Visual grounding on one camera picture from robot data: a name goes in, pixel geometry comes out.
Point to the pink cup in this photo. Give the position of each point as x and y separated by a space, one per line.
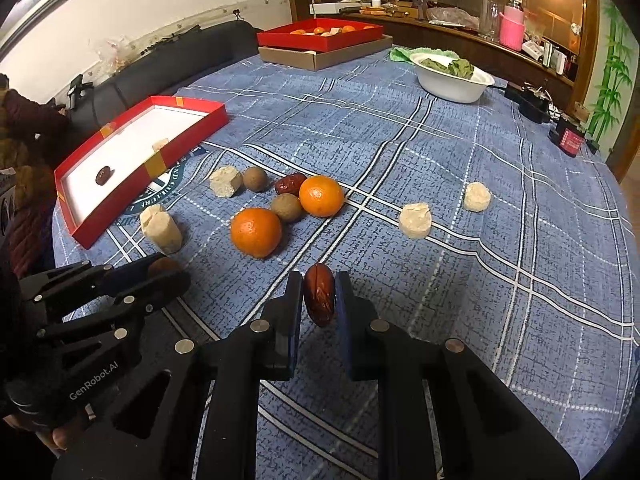
512 30

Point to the white bowl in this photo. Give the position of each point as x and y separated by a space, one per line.
450 87

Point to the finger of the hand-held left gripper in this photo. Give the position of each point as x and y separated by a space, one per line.
90 280
125 312

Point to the black device on stand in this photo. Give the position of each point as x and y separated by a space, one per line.
76 91

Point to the green leaves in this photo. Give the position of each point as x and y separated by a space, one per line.
450 66

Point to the red tray with white inside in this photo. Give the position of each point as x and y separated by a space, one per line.
195 136

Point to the brown cardboard box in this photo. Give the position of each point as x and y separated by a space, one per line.
325 59

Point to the clear plastic wrapping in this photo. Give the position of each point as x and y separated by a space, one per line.
112 55

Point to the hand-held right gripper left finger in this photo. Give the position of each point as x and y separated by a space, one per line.
296 310

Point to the wooden cabinet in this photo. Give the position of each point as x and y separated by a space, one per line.
500 65

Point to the green bamboo wall sticker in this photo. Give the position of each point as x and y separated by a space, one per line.
612 60

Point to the black sofa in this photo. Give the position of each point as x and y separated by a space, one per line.
175 65

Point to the dark jar with red label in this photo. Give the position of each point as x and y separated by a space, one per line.
567 139

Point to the person's left hand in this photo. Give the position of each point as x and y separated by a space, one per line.
62 437

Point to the red box with food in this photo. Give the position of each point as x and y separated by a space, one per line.
320 42

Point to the black power adapter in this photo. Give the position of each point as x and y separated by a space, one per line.
525 102

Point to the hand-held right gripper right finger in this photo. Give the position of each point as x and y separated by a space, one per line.
342 310

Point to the white flat box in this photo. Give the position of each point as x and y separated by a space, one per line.
335 8

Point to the crumpled plastic bag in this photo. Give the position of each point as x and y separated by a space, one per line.
452 17

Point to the dried red date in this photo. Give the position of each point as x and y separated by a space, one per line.
103 175
290 183
320 300

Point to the clear glass pitcher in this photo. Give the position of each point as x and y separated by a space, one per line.
490 20

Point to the green cloth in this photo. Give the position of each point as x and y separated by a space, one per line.
400 54

